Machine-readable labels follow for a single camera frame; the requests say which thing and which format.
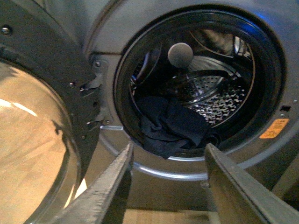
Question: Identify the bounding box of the dark navy garment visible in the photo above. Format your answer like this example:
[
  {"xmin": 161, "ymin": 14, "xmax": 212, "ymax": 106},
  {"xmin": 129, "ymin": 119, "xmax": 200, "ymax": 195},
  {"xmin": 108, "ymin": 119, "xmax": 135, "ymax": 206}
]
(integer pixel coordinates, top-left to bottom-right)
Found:
[{"xmin": 136, "ymin": 96, "xmax": 221, "ymax": 159}]

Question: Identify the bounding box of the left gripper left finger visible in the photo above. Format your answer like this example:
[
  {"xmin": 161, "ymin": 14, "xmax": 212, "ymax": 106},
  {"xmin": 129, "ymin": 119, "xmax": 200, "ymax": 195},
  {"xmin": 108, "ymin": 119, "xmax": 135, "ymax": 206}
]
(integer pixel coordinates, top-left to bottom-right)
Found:
[{"xmin": 49, "ymin": 142, "xmax": 134, "ymax": 224}]

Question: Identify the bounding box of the grey front-load washing machine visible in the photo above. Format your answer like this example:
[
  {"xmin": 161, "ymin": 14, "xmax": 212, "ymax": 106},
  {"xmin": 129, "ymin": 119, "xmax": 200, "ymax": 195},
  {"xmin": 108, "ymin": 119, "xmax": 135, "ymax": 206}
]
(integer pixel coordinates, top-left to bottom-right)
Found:
[{"xmin": 44, "ymin": 0, "xmax": 299, "ymax": 212}]

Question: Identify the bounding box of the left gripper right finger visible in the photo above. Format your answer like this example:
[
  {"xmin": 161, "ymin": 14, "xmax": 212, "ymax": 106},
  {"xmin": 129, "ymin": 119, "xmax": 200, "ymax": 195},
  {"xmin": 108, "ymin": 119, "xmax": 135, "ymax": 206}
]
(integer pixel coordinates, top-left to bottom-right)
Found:
[{"xmin": 205, "ymin": 143, "xmax": 299, "ymax": 224}]

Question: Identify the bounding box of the washing machine door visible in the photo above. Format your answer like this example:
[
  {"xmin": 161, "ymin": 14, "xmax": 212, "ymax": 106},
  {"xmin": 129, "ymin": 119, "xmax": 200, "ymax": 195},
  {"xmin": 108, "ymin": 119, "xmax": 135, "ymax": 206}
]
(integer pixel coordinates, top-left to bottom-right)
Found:
[{"xmin": 0, "ymin": 0, "xmax": 98, "ymax": 224}]

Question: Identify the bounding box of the orange warning sticker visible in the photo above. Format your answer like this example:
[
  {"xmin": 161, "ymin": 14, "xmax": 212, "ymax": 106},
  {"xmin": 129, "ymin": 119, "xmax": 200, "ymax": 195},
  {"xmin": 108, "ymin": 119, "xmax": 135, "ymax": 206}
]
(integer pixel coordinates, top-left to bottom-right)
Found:
[{"xmin": 259, "ymin": 119, "xmax": 289, "ymax": 139}]

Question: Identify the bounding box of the white round drum cap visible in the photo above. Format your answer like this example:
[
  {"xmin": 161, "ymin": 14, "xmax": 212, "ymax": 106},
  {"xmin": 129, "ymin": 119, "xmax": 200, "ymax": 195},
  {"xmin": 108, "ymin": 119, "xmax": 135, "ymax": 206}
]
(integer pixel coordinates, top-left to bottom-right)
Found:
[{"xmin": 167, "ymin": 42, "xmax": 194, "ymax": 68}]

